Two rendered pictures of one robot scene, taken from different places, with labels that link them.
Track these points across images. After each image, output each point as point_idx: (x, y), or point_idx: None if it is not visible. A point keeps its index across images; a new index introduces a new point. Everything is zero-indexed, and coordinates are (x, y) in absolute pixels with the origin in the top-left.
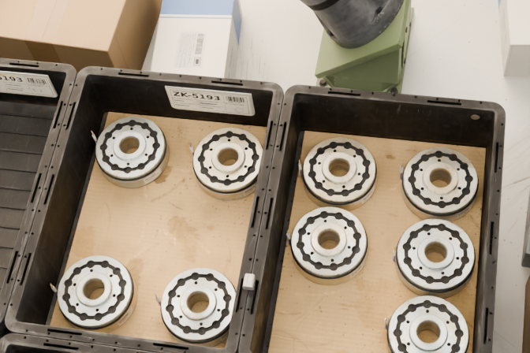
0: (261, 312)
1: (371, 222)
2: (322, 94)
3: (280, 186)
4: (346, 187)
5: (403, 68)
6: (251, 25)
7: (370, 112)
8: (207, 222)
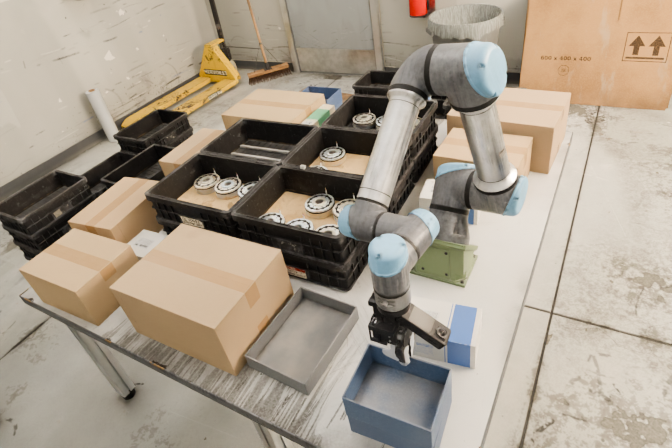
0: (298, 179)
1: (325, 221)
2: None
3: (338, 180)
4: (338, 208)
5: (424, 274)
6: (469, 227)
7: None
8: None
